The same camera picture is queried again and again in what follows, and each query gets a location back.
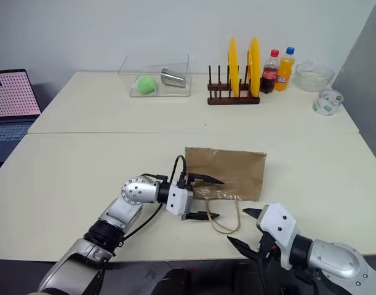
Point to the clear glass bowl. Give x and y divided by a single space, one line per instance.
314 78

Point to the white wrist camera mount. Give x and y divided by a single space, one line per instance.
280 224
179 199

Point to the green ball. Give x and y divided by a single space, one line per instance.
147 84

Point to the yellow plate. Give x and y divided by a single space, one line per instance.
234 67
255 67

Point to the clear plastic box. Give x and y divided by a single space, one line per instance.
175 92

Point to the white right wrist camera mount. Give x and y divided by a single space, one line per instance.
280 224

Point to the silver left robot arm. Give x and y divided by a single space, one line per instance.
135 193

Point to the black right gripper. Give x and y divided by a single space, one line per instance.
269 246

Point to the open laptop computer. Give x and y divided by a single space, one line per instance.
12 98

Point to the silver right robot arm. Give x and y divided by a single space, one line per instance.
335 261

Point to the stainless steel cup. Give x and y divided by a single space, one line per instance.
173 79

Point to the cola bottle red cap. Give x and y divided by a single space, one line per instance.
269 77

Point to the brown paper bag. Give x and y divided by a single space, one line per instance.
234 172

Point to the grey partition panel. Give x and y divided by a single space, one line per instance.
366 92

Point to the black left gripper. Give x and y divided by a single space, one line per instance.
190 199

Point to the clear tape roll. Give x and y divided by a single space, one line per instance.
324 109
332 96

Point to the dark wooden dish rack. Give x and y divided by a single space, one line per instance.
234 99

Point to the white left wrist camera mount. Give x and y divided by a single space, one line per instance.
179 199

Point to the orange soda bottle blue cap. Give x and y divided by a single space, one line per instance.
284 77

